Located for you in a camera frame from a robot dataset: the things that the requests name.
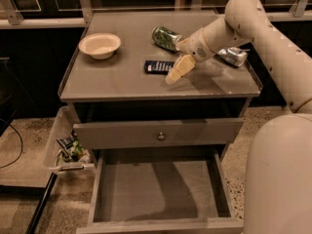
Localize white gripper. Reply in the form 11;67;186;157
165;28;215;85

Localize blue rxbar blueberry bar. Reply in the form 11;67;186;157
143;60;175;74

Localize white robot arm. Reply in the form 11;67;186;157
166;0;312;234

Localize grey top drawer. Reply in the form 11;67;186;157
73;118;243;149

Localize round brass drawer knob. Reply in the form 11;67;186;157
158;133;166;141

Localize grey drawer cabinet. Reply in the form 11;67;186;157
58;10;263;234

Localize open grey middle drawer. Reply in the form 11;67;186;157
77;146;243;234

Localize green soda can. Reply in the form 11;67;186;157
152;26;182;52

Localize silver soda can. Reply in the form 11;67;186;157
217;47;248;67

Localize white paper bowl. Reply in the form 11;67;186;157
78;33;121;59

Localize snack packets in bin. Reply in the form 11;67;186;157
55;130;91;165

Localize clear plastic bin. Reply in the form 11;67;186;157
44;106;95;174

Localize black floor bar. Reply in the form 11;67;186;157
25;173;58;234

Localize metal railing frame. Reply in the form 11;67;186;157
0;0;312;31

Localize black floor cable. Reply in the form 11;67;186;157
0;119;24;170

